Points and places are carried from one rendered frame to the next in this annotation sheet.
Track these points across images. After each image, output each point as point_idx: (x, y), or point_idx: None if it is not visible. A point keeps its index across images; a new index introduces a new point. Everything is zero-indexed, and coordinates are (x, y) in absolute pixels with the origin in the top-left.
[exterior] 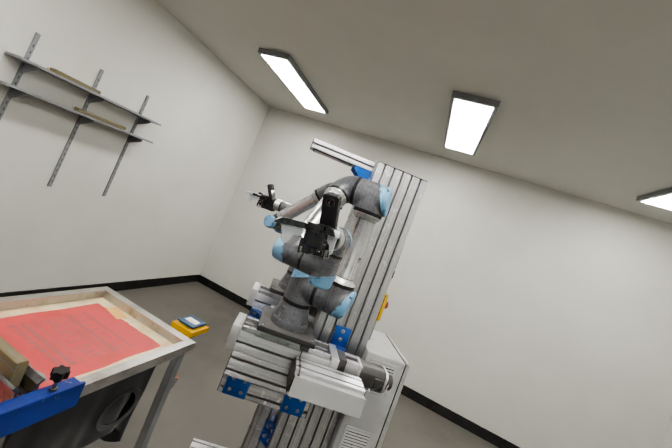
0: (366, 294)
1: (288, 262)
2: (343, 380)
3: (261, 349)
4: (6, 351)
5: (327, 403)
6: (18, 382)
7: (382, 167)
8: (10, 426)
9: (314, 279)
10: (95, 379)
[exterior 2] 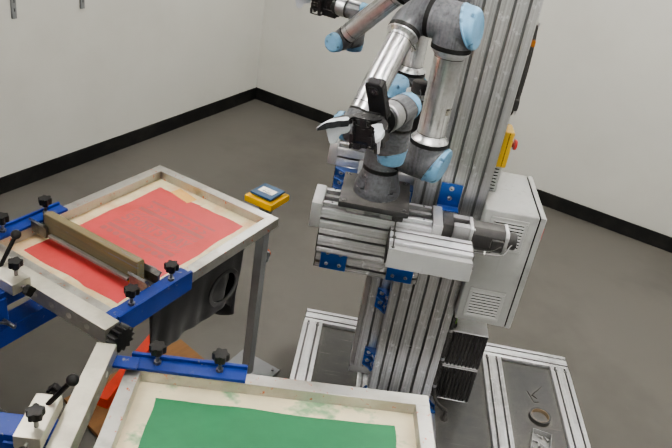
0: (478, 139)
1: None
2: (447, 246)
3: (350, 223)
4: (123, 254)
5: (429, 270)
6: (143, 276)
7: None
8: (155, 307)
9: (382, 158)
10: (198, 267)
